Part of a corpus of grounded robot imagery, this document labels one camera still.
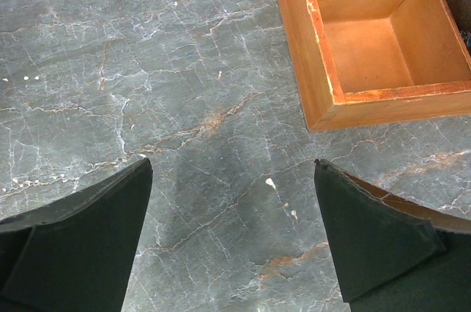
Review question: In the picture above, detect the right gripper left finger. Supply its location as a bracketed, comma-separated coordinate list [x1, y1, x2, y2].
[1, 157, 152, 311]

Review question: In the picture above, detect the orange wooden divided tray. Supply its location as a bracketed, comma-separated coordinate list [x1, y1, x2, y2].
[278, 0, 470, 131]

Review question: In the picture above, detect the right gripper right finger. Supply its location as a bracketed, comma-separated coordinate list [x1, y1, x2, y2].
[314, 159, 470, 311]

